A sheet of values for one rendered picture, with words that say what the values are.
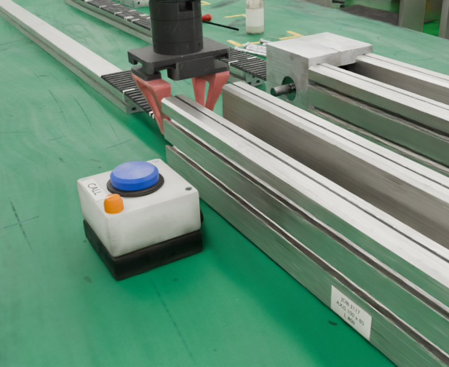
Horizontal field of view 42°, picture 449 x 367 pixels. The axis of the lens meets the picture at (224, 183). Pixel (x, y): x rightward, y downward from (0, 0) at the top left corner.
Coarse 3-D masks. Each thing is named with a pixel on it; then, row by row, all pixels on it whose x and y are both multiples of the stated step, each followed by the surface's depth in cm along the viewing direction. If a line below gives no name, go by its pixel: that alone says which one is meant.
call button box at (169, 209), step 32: (160, 160) 53; (96, 192) 47; (128, 192) 47; (160, 192) 47; (192, 192) 47; (96, 224) 47; (128, 224) 45; (160, 224) 46; (192, 224) 48; (128, 256) 46; (160, 256) 48
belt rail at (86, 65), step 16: (0, 0) 153; (16, 16) 132; (32, 16) 132; (32, 32) 121; (48, 32) 116; (48, 48) 112; (64, 48) 104; (80, 48) 103; (64, 64) 104; (80, 64) 95; (96, 64) 93; (112, 64) 93; (96, 80) 89; (112, 96) 84; (128, 112) 81
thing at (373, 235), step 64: (192, 128) 55; (256, 128) 59; (320, 128) 51; (256, 192) 47; (320, 192) 41; (384, 192) 45; (448, 192) 40; (320, 256) 41; (384, 256) 35; (448, 256) 33; (384, 320) 37; (448, 320) 32
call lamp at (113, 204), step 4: (108, 196) 44; (112, 196) 44; (116, 196) 44; (104, 200) 44; (108, 200) 44; (112, 200) 44; (116, 200) 44; (120, 200) 44; (104, 204) 44; (108, 204) 44; (112, 204) 44; (116, 204) 44; (120, 204) 44; (104, 208) 44; (108, 208) 44; (112, 208) 44; (116, 208) 44; (120, 208) 44; (108, 212) 44; (112, 212) 44; (116, 212) 44
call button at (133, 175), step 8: (120, 168) 48; (128, 168) 48; (136, 168) 48; (144, 168) 48; (152, 168) 48; (112, 176) 47; (120, 176) 47; (128, 176) 47; (136, 176) 47; (144, 176) 47; (152, 176) 47; (112, 184) 47; (120, 184) 46; (128, 184) 46; (136, 184) 46; (144, 184) 47; (152, 184) 47
